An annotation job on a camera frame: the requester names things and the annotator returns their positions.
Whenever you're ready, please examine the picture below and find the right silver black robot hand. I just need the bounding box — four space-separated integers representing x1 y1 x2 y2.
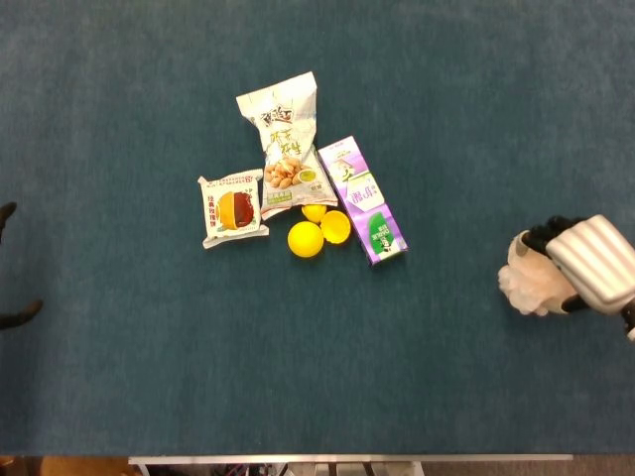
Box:
513 214 635 314

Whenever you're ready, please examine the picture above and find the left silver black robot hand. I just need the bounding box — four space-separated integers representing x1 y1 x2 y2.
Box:
0 201 44 331

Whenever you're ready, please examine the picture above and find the pink mesh bath loofah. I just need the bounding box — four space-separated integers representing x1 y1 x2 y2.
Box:
497 232 579 317

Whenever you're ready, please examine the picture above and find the purple toothpaste box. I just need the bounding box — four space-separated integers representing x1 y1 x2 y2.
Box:
317 135 410 269

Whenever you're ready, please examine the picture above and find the rose cake snack packet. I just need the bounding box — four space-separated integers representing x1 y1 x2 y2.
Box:
196 168 271 251

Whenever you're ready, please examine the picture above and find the yellow plastic ball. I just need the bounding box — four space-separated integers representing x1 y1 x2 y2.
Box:
287 220 325 259

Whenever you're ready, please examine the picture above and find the white peanut snack bag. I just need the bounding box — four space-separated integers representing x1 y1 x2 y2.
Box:
235 70 339 222

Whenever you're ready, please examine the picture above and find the brown wooden object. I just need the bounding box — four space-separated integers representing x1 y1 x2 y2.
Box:
0 455 131 476

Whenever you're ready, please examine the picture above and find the yellow scalloped plastic cup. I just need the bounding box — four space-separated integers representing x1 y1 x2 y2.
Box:
319 209 352 246

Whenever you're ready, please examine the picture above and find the blue felt table cover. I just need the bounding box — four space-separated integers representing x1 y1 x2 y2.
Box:
0 0 635 456

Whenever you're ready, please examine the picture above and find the grey metal frame rail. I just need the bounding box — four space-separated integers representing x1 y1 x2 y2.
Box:
128 453 574 476

